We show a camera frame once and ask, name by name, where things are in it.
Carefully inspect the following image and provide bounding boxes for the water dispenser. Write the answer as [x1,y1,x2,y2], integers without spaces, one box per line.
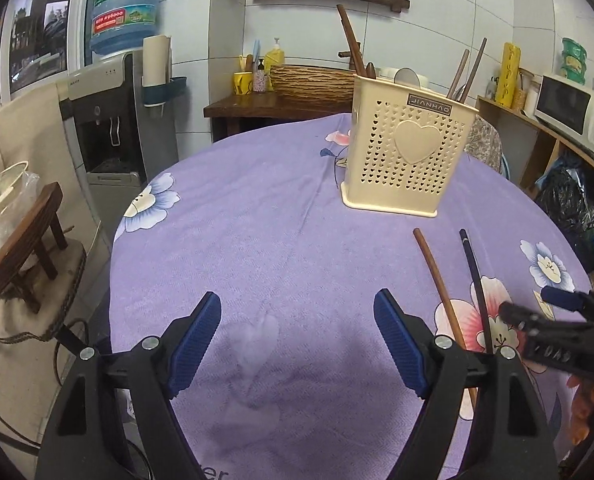
[67,50,179,242]

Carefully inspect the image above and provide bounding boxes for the blue water jug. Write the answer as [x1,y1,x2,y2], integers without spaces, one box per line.
[90,0,165,56]

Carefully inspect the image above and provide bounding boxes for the photo wall poster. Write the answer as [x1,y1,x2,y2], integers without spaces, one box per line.
[0,0,86,117]

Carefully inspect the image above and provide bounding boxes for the black floor cable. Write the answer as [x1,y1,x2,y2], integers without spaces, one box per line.
[0,310,94,457]

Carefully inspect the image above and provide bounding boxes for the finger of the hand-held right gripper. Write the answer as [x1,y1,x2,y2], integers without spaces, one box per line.
[541,286,590,314]
[498,301,548,334]

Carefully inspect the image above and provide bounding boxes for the black trash bag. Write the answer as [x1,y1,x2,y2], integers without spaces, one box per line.
[534,157,594,261]

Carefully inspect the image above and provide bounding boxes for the stack of green containers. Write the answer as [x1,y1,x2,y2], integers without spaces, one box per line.
[559,37,589,86]

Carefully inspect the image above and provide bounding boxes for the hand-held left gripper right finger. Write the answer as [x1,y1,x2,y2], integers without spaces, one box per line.
[373,288,560,480]

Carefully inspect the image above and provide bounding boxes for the small wooden stool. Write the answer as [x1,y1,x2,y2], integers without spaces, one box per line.
[0,182,69,314]

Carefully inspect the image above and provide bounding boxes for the beige round cushion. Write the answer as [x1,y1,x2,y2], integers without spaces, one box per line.
[0,239,89,347]

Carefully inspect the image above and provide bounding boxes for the yellow dish soap bottle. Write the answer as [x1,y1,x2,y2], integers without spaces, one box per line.
[263,37,285,92]

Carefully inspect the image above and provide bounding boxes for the white microwave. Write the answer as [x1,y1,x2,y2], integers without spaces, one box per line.
[533,73,594,149]

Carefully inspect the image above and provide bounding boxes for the dark wooden side table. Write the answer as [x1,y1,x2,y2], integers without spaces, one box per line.
[203,94,358,143]

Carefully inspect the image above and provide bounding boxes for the white jar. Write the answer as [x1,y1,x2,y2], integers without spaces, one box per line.
[523,80,540,118]

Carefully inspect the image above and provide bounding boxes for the cream perforated utensil holder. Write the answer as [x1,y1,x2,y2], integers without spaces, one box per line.
[340,74,480,219]

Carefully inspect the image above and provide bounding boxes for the wooden shelf unit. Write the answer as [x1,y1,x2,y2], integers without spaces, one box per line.
[477,95,594,202]

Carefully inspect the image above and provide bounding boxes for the yellow canister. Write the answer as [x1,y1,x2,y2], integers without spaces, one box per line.
[494,42,520,106]

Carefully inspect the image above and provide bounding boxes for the person's right hand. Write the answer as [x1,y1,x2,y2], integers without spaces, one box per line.
[569,379,594,448]

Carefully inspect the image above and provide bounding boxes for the teal cup holder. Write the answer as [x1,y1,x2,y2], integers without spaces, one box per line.
[142,76,188,109]

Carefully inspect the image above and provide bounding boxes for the brown wooden pole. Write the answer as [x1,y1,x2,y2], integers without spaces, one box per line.
[336,4,368,79]

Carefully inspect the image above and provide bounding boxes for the wicker basket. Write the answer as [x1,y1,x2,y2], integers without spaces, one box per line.
[269,64,358,106]

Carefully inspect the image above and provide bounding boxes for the thin dark chopstick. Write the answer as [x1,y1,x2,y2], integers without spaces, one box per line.
[459,229,496,356]

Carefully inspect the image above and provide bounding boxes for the chair with floral cover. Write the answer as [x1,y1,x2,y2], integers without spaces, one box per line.
[464,115,510,181]

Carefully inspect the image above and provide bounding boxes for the purple floral tablecloth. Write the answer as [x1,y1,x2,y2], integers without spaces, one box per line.
[110,112,594,480]

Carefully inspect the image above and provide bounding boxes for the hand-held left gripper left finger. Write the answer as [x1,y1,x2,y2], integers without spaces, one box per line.
[34,291,223,480]

